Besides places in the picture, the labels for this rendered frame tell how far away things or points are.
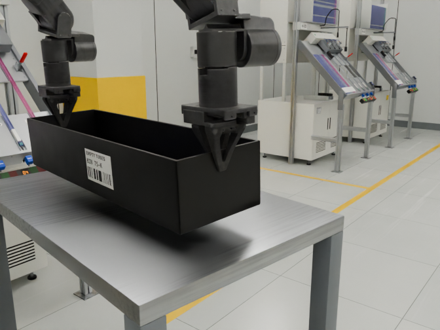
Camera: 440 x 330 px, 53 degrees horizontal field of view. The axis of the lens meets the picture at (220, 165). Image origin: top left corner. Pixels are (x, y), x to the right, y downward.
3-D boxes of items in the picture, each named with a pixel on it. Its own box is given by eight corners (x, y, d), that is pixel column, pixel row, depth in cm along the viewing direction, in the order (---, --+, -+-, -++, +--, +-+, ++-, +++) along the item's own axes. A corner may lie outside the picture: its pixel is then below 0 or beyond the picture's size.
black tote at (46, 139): (33, 164, 105) (26, 118, 102) (99, 151, 116) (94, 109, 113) (180, 235, 64) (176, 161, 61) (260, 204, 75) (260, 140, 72)
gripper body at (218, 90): (212, 112, 71) (210, 65, 69) (258, 118, 64) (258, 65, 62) (180, 116, 67) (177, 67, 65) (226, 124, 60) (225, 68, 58)
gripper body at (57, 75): (63, 90, 112) (60, 60, 110) (81, 93, 104) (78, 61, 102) (37, 93, 107) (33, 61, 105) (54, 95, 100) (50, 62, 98)
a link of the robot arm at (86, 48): (36, 6, 101) (57, 12, 96) (79, 8, 109) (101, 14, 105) (36, 58, 105) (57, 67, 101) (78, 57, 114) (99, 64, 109)
